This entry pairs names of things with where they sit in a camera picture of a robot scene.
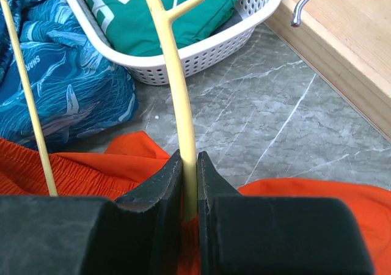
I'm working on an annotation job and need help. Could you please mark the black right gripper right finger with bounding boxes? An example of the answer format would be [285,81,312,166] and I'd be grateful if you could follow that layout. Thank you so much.
[197,152,375,274]

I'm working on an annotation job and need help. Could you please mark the orange drawstring shorts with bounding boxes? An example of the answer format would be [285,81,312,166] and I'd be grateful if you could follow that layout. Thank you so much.
[1,131,390,274]

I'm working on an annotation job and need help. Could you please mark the blue patterned shorts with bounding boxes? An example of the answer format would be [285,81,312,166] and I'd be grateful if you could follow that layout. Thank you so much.
[8,0,138,152]

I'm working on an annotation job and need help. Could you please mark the green shorts with white letters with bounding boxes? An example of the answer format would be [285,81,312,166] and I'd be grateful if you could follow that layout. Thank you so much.
[86,0,237,57]

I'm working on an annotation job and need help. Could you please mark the wooden clothes rack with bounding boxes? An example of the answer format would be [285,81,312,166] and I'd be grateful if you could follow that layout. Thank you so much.
[266,0,390,138]

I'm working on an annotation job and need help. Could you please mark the yellow plastic hanger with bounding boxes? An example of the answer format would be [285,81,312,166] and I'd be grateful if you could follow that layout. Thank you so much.
[0,0,324,224]

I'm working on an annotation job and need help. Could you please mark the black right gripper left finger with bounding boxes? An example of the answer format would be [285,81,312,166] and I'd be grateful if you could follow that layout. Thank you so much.
[1,153,183,274]

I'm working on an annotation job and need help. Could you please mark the white perforated plastic basket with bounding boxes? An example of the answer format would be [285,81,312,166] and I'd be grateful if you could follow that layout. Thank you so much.
[66,0,281,86]

